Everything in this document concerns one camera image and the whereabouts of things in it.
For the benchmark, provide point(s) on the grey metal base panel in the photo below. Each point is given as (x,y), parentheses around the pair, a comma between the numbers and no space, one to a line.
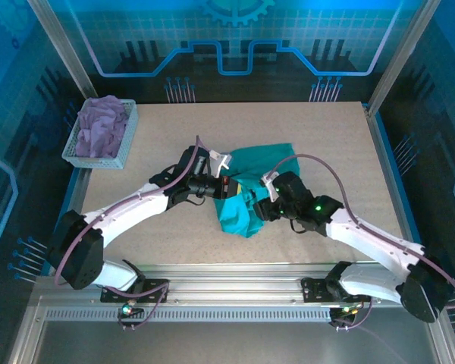
(231,345)

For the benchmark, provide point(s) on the left aluminium frame post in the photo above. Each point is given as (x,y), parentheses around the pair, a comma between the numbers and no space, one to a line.
(68,57)

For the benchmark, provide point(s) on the right aluminium table side rail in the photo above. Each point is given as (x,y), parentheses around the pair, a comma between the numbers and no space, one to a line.
(382,151)

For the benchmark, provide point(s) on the small LED circuit board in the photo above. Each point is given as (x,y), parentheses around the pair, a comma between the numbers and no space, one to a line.
(128,310)
(345,311)

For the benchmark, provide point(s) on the aluminium table side rail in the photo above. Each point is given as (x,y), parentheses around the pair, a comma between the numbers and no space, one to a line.
(81,189)
(382,151)

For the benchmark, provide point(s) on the right aluminium frame post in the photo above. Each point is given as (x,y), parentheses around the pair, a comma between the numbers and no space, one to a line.
(402,57)

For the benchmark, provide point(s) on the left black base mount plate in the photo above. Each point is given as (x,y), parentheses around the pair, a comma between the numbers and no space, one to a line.
(115,296)

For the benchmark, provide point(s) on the aluminium frame post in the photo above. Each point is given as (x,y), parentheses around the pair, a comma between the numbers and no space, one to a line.
(402,57)
(68,57)

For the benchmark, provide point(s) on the light blue plastic basket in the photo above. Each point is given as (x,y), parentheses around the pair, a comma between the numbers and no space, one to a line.
(98,164)

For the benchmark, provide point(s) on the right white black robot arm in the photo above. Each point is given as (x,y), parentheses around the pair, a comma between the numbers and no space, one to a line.
(371,239)

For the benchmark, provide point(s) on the long aluminium base rail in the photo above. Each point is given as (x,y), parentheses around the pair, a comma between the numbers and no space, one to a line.
(231,284)

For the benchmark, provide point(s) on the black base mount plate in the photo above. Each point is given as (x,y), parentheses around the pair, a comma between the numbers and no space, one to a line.
(314,292)
(115,296)

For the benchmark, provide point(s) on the blue table edge trim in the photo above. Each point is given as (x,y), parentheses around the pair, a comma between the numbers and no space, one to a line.
(408,208)
(73,189)

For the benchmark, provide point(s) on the right blue table edge trim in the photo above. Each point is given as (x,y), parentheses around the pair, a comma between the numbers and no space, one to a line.
(408,208)

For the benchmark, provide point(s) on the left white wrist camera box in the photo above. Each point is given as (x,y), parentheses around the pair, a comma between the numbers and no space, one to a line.
(218,157)

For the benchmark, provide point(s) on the left blue table edge trim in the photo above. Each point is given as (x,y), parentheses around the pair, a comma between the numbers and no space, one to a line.
(73,189)

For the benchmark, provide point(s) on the teal printed t-shirt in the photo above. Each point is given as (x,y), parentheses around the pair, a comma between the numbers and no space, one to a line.
(258,163)

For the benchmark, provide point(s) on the crumpled purple t-shirt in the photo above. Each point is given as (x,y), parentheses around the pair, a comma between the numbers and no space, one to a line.
(98,129)

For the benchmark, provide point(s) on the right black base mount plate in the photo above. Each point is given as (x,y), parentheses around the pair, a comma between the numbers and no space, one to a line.
(314,292)

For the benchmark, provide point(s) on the left aluminium table side rail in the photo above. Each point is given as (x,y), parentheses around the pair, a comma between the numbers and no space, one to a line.
(81,189)

